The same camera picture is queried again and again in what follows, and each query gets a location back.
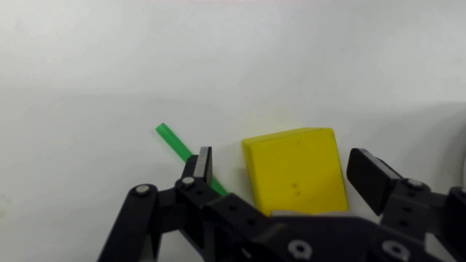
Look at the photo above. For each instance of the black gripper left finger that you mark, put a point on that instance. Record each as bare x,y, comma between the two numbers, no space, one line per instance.
194,204

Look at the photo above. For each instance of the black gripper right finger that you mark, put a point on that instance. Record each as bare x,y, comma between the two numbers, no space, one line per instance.
378,182

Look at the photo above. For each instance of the yellow block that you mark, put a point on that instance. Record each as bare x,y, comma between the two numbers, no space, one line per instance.
295,169

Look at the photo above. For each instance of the green straw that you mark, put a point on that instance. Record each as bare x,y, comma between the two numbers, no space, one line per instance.
169,138

